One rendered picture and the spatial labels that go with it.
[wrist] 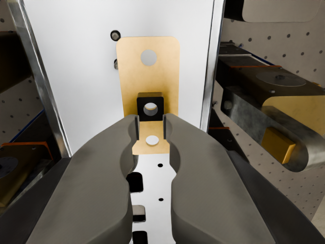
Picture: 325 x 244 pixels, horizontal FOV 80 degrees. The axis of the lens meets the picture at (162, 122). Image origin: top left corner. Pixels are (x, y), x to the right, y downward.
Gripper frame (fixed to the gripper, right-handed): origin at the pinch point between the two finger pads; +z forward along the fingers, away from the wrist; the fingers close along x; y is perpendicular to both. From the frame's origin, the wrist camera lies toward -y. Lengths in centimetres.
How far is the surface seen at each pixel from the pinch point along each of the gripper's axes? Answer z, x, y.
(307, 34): 43, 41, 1
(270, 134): 4.6, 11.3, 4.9
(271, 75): 15.4, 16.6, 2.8
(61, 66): 13.3, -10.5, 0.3
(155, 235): 12.9, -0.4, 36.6
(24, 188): 9.0, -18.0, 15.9
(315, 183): 42, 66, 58
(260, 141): 6.2, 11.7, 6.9
